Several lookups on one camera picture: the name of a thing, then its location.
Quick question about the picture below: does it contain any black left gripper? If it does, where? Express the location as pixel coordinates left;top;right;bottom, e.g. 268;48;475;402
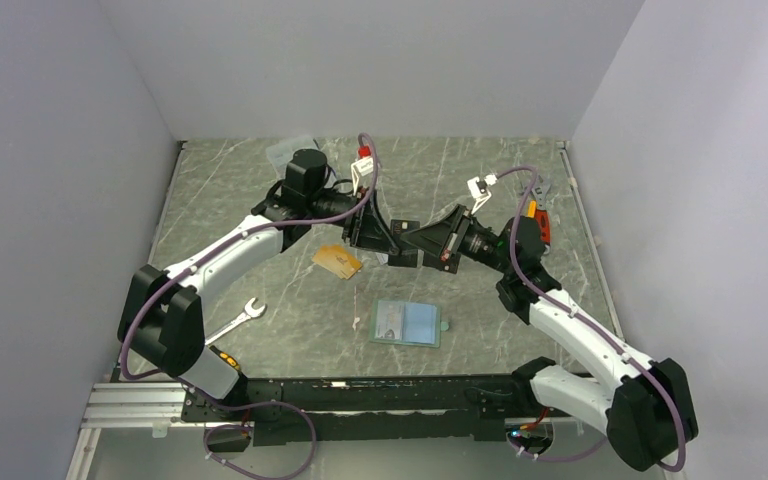
308;186;400;256

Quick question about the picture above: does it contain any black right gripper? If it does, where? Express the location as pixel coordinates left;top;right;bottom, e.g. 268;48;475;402
401;204;515;275

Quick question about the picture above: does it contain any black credit card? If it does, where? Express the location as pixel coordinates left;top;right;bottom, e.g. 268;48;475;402
387;219;420;268

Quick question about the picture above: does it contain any green card holder wallet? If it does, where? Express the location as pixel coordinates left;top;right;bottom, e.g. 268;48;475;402
369;300;450;348

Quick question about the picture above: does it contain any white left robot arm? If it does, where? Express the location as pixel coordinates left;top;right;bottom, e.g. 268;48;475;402
117;146;397;420

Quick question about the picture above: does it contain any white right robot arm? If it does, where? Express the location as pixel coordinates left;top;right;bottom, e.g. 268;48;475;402
401;206;699;471

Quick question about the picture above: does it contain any red adjustable wrench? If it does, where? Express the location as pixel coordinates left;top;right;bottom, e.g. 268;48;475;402
524;175;551;247

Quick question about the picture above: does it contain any clear plastic organizer box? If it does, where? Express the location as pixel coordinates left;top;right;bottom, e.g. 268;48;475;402
265;135;320;178

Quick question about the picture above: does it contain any silver open-end wrench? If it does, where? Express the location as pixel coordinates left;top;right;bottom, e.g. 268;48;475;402
205;297;267;345

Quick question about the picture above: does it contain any yellow black screwdriver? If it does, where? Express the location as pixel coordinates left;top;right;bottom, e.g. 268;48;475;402
219;352;241;371

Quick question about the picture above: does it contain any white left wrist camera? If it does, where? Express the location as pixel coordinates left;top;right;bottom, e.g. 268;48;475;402
350;145;375;194

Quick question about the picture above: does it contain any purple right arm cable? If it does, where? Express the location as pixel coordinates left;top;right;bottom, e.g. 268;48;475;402
495;165;687;473

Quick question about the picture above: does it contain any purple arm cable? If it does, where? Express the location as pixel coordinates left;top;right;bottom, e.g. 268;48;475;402
118;132;380;480
495;165;687;473

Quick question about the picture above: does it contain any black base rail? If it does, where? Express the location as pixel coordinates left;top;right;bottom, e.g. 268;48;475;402
181;374;565;446

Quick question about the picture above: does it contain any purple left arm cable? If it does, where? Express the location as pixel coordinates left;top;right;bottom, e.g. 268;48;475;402
118;132;380;480

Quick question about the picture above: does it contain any aluminium frame rail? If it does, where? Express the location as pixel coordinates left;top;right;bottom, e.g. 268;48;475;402
66;382;186;480

